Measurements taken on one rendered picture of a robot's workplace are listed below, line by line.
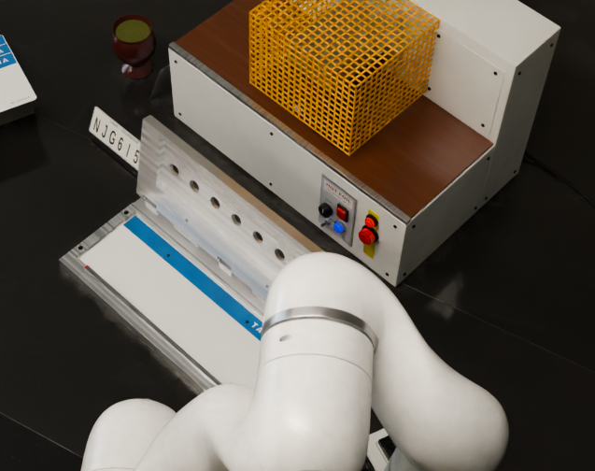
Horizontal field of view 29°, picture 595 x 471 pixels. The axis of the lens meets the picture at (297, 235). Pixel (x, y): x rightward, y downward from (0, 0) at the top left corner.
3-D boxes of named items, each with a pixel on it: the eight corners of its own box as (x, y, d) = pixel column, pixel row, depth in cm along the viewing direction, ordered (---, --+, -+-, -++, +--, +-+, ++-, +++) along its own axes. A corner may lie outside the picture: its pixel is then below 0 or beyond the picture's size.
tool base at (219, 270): (60, 266, 202) (57, 254, 199) (148, 197, 211) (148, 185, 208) (241, 429, 185) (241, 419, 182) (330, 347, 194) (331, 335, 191)
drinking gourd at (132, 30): (106, 74, 227) (100, 33, 218) (132, 47, 232) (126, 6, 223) (143, 91, 225) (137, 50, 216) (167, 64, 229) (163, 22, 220)
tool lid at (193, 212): (142, 119, 194) (150, 114, 195) (134, 198, 207) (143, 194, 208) (339, 275, 177) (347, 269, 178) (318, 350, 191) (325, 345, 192)
